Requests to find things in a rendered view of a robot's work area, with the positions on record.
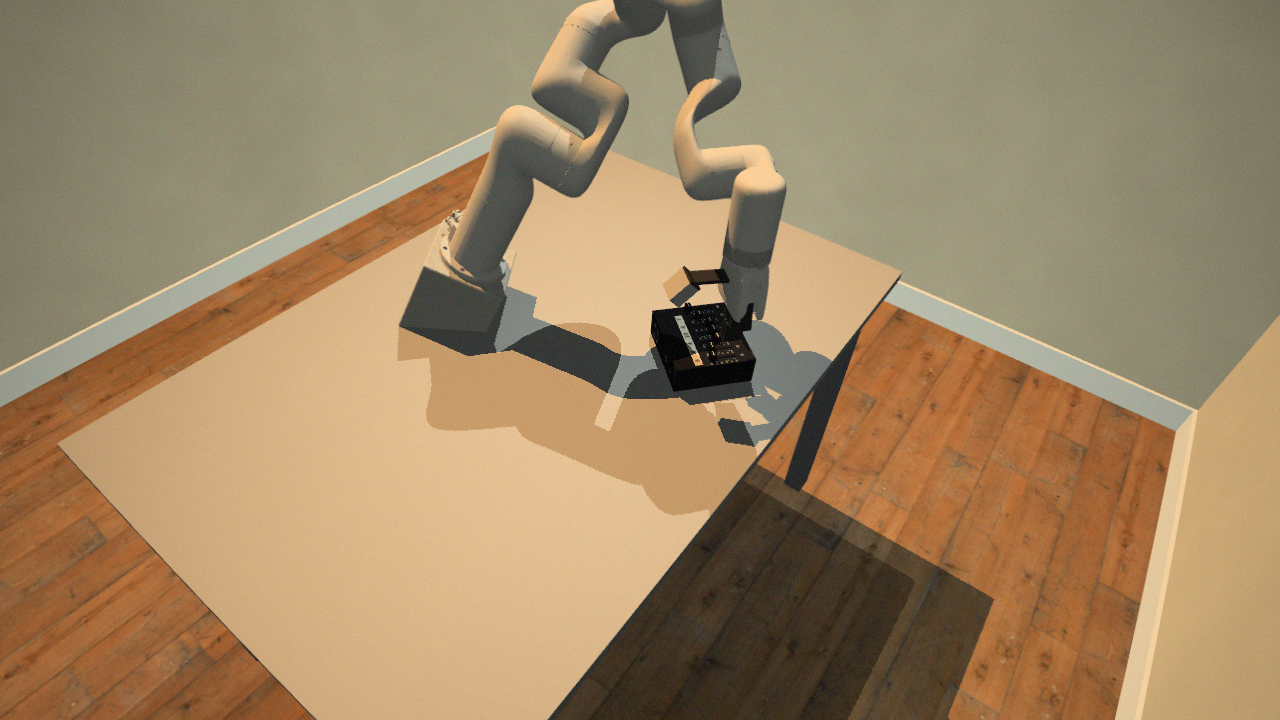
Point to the black lighting desk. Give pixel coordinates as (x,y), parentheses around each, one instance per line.
(686,338)

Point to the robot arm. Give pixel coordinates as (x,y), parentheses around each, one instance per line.
(528,144)

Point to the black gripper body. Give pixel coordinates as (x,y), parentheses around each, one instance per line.
(736,294)

